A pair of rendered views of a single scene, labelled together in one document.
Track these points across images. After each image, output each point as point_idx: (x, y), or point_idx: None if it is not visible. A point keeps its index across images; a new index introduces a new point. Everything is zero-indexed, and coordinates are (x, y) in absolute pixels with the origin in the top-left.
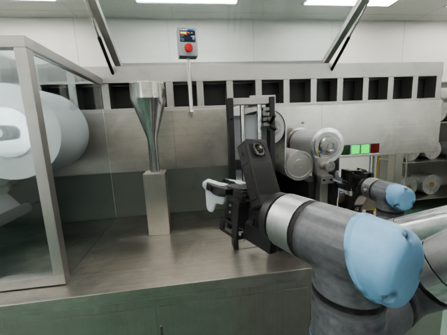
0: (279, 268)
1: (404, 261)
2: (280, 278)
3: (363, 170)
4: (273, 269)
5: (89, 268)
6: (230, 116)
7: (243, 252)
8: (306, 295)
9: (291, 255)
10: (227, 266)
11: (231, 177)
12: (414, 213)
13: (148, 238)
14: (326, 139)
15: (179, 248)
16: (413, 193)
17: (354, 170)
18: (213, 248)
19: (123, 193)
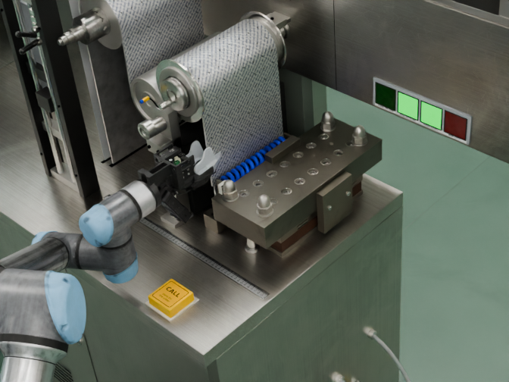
0: (28, 222)
1: None
2: (23, 233)
3: (166, 165)
4: (22, 219)
5: None
6: (0, 5)
7: (46, 183)
8: (64, 272)
9: (66, 220)
10: (5, 186)
11: (21, 84)
12: (34, 245)
13: (23, 101)
14: (165, 82)
15: (20, 136)
16: (93, 230)
17: (161, 158)
18: (37, 158)
19: (63, 4)
